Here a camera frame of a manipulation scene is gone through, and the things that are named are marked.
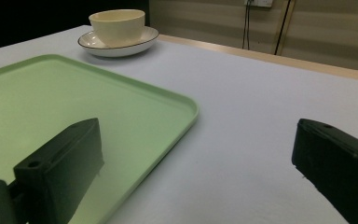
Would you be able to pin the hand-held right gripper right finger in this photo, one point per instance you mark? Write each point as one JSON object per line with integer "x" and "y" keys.
{"x": 338, "y": 165}

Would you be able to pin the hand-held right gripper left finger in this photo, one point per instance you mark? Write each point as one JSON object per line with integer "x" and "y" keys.
{"x": 60, "y": 174}

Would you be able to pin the light green plastic tray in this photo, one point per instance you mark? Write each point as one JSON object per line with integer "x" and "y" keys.
{"x": 59, "y": 93}

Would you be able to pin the white tablecloth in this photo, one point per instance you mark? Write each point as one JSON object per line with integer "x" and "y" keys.
{"x": 245, "y": 109}

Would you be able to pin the white plate with dark rim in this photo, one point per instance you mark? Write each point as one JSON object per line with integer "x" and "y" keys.
{"x": 118, "y": 46}

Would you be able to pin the cream ceramic bowl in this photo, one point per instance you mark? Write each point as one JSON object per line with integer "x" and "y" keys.
{"x": 118, "y": 26}

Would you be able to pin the white wall socket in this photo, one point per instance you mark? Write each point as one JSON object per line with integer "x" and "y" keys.
{"x": 260, "y": 2}

